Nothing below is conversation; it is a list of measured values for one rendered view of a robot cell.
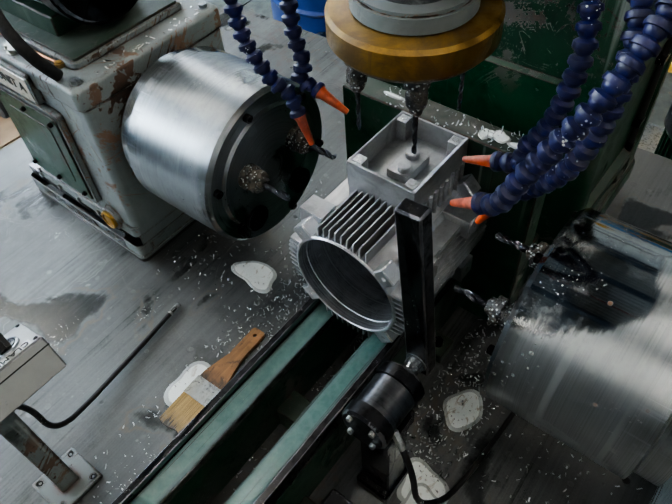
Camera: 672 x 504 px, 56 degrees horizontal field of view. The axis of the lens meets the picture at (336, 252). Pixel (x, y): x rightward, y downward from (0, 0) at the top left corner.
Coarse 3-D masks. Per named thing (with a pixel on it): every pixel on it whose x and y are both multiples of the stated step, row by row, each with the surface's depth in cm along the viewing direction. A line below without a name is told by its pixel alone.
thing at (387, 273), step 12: (468, 180) 81; (468, 192) 81; (312, 216) 78; (300, 228) 78; (312, 228) 78; (384, 264) 73; (384, 276) 72; (396, 276) 73; (384, 336) 82; (396, 336) 82
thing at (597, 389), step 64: (576, 256) 63; (640, 256) 62; (512, 320) 63; (576, 320) 60; (640, 320) 58; (512, 384) 65; (576, 384) 61; (640, 384) 58; (576, 448) 66; (640, 448) 59
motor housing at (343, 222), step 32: (320, 224) 76; (352, 224) 74; (384, 224) 75; (448, 224) 80; (480, 224) 83; (320, 256) 87; (352, 256) 91; (384, 256) 75; (448, 256) 80; (320, 288) 87; (352, 288) 89; (384, 288) 74; (352, 320) 86; (384, 320) 83
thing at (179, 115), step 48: (192, 48) 92; (144, 96) 88; (192, 96) 85; (240, 96) 83; (144, 144) 88; (192, 144) 83; (240, 144) 84; (288, 144) 92; (192, 192) 86; (240, 192) 89; (288, 192) 99
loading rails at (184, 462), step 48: (288, 336) 87; (336, 336) 94; (240, 384) 83; (288, 384) 88; (336, 384) 82; (192, 432) 79; (240, 432) 82; (288, 432) 78; (336, 432) 82; (144, 480) 75; (192, 480) 78; (288, 480) 75
